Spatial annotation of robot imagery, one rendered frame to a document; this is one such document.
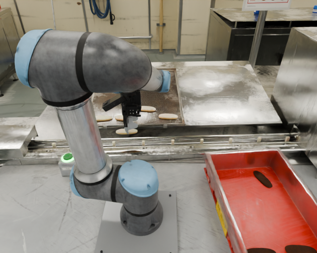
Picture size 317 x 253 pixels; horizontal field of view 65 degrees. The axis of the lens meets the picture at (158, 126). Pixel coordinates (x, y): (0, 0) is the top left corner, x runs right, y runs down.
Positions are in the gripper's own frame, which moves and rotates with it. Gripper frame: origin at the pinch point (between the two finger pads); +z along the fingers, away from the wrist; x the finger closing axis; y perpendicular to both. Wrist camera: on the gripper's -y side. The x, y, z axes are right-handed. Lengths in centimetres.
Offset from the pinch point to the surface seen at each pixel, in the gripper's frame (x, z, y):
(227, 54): 165, 26, 95
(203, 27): 340, 43, 105
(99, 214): -36.5, 11.9, -8.5
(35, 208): -32.6, 12.0, -33.1
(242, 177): -21, 11, 49
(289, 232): -47, 11, 58
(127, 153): -8.4, 7.8, 0.2
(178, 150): -7.4, 7.7, 23.6
